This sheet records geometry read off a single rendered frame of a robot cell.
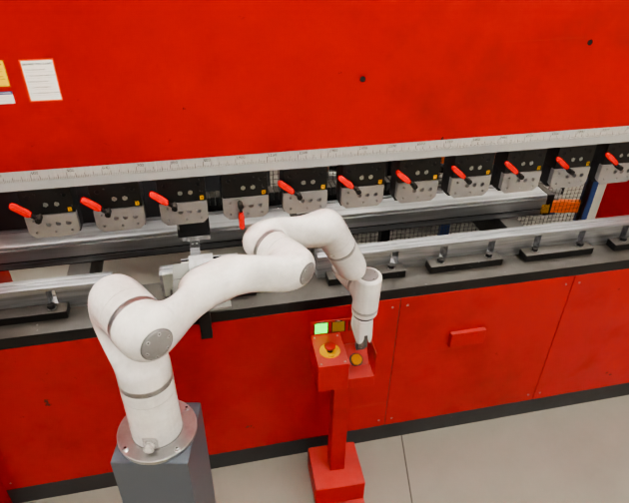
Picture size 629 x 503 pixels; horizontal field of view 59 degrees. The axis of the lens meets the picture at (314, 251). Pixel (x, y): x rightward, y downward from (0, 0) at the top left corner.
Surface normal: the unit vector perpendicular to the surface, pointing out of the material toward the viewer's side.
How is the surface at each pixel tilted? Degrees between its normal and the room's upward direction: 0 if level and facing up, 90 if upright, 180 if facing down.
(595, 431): 0
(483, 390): 90
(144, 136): 90
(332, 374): 90
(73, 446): 90
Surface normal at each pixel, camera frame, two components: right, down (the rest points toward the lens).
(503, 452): 0.01, -0.83
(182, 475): 0.00, 0.56
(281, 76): 0.22, 0.55
